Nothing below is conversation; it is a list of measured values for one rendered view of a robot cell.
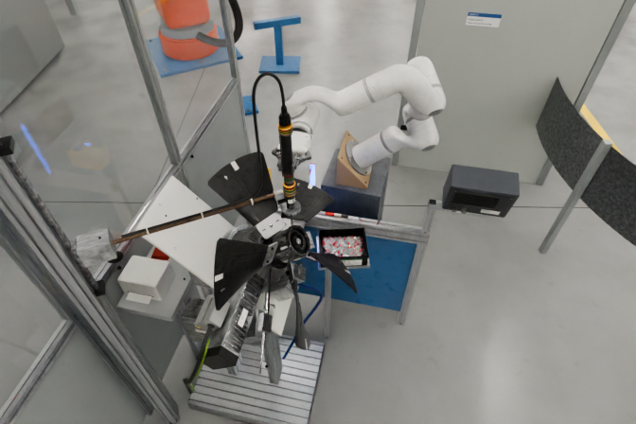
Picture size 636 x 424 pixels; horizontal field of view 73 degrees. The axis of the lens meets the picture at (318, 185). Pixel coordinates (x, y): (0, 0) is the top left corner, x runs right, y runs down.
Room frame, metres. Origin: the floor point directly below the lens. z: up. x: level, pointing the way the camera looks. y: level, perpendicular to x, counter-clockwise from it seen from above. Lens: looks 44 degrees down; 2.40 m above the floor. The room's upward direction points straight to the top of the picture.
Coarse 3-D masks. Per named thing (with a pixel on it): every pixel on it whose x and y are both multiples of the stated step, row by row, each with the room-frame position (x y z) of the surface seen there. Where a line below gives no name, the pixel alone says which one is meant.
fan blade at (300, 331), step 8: (296, 280) 0.82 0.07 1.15; (296, 288) 0.79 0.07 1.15; (296, 296) 0.75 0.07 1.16; (296, 304) 0.72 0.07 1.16; (296, 312) 0.69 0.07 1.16; (296, 320) 0.67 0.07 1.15; (296, 328) 0.64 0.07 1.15; (304, 328) 0.69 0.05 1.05; (296, 336) 0.62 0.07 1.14; (304, 336) 0.66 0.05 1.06; (296, 344) 0.60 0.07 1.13; (304, 344) 0.63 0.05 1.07
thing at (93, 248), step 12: (108, 228) 0.84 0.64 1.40; (72, 240) 0.79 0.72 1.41; (84, 240) 0.79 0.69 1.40; (96, 240) 0.79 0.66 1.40; (108, 240) 0.79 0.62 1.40; (72, 252) 0.75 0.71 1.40; (84, 252) 0.75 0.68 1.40; (96, 252) 0.76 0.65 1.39; (108, 252) 0.77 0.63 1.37; (84, 264) 0.75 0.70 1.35
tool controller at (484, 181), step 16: (448, 176) 1.30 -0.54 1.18; (464, 176) 1.23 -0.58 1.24; (480, 176) 1.23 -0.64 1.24; (496, 176) 1.23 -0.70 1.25; (512, 176) 1.22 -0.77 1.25; (448, 192) 1.21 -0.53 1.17; (464, 192) 1.18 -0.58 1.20; (480, 192) 1.17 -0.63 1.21; (496, 192) 1.16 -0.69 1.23; (512, 192) 1.15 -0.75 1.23; (448, 208) 1.23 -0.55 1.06; (464, 208) 1.20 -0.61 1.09; (480, 208) 1.19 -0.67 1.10; (496, 208) 1.18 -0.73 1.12
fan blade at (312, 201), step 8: (304, 184) 1.27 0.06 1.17; (296, 192) 1.21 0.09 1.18; (304, 192) 1.22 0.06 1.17; (312, 192) 1.23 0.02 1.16; (320, 192) 1.24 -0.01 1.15; (296, 200) 1.17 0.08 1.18; (304, 200) 1.17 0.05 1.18; (312, 200) 1.18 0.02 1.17; (320, 200) 1.19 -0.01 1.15; (328, 200) 1.21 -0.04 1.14; (304, 208) 1.12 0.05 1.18; (312, 208) 1.13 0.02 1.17; (320, 208) 1.14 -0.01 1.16; (288, 216) 1.07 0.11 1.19; (296, 216) 1.08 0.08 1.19; (304, 216) 1.08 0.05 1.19; (312, 216) 1.09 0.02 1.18
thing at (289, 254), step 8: (280, 232) 0.95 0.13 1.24; (288, 232) 0.93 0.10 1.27; (296, 232) 0.96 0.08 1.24; (304, 232) 0.97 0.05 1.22; (264, 240) 0.95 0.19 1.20; (272, 240) 0.94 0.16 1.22; (280, 240) 0.91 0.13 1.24; (288, 240) 0.90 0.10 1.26; (304, 240) 0.94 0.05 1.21; (288, 248) 0.88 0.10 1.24; (296, 248) 0.90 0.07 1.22; (304, 248) 0.92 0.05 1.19; (280, 256) 0.88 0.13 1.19; (288, 256) 0.88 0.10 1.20; (296, 256) 0.87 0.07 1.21; (304, 256) 0.89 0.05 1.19; (272, 264) 0.88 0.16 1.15; (280, 264) 0.90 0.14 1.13
